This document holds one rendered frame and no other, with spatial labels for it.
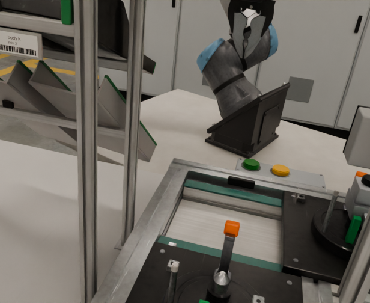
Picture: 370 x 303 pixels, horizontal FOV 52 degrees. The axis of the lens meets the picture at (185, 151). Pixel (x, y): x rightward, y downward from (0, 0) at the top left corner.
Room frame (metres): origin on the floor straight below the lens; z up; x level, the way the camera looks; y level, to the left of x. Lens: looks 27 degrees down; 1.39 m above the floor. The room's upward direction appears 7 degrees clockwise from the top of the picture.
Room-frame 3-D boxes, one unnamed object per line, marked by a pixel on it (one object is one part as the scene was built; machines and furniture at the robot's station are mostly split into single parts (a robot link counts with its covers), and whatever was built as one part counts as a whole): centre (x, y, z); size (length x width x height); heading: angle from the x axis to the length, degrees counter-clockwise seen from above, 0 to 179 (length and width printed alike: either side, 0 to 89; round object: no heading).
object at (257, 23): (0.83, -0.12, 1.26); 0.06 x 0.03 x 0.09; 170
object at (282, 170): (0.80, -0.23, 0.96); 0.04 x 0.04 x 0.02
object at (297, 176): (0.80, -0.23, 0.93); 0.21 x 0.07 x 0.06; 80
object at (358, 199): (0.56, -0.31, 1.06); 0.08 x 0.04 x 0.07; 170
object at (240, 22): (0.83, -0.09, 1.26); 0.06 x 0.03 x 0.09; 170
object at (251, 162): (0.81, -0.16, 0.96); 0.04 x 0.04 x 0.02
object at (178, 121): (1.15, -0.15, 0.84); 0.90 x 0.70 x 0.03; 60
